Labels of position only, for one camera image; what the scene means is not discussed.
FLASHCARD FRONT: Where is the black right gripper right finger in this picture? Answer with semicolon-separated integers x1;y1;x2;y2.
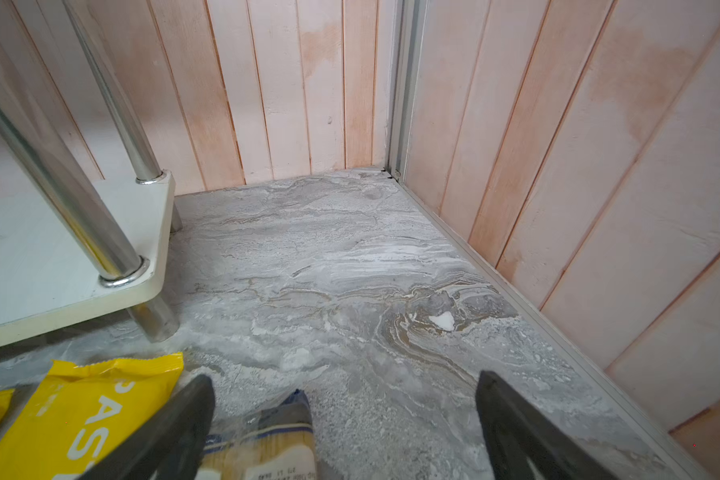
475;371;615;479

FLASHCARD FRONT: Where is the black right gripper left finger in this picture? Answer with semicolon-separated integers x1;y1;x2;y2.
81;375;215;479

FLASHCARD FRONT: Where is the white two-tier shelf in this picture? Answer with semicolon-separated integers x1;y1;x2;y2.
0;1;175;347

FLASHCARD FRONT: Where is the clear blue spaghetti bag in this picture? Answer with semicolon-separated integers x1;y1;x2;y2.
195;389;318;480

